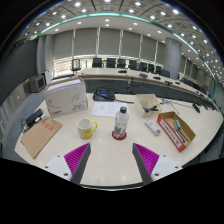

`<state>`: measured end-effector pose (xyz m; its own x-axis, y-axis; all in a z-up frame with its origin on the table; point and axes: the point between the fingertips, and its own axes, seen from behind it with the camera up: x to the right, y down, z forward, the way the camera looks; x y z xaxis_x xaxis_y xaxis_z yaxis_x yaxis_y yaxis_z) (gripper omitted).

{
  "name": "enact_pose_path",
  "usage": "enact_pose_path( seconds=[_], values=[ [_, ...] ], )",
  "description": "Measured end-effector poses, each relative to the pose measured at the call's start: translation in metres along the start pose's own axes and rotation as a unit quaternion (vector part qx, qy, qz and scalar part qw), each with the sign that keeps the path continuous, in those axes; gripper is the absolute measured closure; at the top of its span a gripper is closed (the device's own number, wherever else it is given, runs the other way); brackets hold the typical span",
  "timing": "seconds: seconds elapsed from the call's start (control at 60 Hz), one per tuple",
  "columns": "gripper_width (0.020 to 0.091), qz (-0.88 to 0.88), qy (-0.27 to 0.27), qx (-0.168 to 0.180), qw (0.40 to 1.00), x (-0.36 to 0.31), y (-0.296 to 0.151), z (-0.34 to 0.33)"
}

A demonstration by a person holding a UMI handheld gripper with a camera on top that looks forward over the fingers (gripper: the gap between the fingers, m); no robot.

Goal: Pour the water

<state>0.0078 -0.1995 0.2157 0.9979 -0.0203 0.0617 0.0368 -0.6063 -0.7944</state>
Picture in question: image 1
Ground grey boxy monitor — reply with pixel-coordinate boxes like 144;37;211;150
28;74;47;94

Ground flat round red coaster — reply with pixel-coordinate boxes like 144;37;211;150
111;129;128;141

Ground black desk microphones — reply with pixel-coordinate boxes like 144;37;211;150
118;69;174;85

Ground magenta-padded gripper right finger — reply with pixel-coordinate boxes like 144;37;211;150
131;142;184;186

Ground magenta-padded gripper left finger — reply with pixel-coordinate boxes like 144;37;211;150
40;142;92;186

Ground black desk phone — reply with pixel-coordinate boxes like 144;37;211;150
92;87;116;102

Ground brown paper envelope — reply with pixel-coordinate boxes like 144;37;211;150
20;116;64;160

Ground white printed paper sheet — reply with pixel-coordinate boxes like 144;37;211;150
90;100;129;118

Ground clear black-capped water bottle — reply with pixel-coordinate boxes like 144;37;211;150
113;106;130;140

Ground recessed ceiling lights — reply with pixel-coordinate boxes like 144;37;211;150
23;0;224;78

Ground long curved conference desk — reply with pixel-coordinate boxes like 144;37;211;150
54;67;218;108

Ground large white cardboard box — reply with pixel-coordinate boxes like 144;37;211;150
43;77;90;119

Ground open red-sided cardboard box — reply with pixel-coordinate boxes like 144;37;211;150
156;111;197;153

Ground small open white box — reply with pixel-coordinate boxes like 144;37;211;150
133;93;163;118

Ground black device with cable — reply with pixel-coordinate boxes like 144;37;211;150
23;108;44;129

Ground row of black office chairs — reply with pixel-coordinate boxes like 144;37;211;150
70;57;174;78

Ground white and yellow mug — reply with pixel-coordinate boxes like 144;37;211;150
76;118;99;140

